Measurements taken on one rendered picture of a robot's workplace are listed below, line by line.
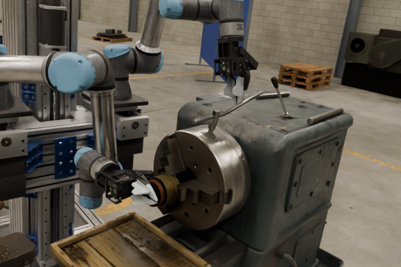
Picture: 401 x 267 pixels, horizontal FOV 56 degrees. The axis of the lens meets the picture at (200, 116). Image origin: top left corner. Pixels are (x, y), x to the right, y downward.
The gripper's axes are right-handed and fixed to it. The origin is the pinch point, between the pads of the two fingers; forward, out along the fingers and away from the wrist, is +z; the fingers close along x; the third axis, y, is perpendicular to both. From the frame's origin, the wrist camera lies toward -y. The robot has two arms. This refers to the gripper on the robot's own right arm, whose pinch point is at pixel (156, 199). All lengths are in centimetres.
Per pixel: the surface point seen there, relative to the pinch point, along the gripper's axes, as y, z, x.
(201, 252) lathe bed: -17.1, 4.4, -22.6
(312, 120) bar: -55, 14, 19
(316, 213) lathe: -71, 17, -22
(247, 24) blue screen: -420, -292, 28
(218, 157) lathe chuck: -16.0, 7.2, 11.2
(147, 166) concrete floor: -161, -195, -108
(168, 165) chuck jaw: -8.5, -5.2, 5.8
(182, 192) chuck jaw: -7.5, 2.7, 0.8
